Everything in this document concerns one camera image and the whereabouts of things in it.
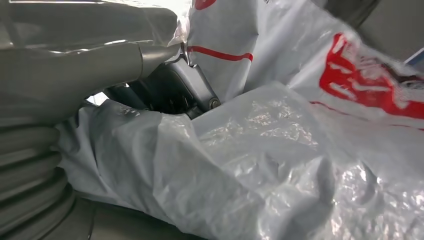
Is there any large white red-printed package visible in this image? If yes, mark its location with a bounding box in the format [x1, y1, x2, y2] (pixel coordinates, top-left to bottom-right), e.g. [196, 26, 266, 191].
[55, 0, 424, 240]

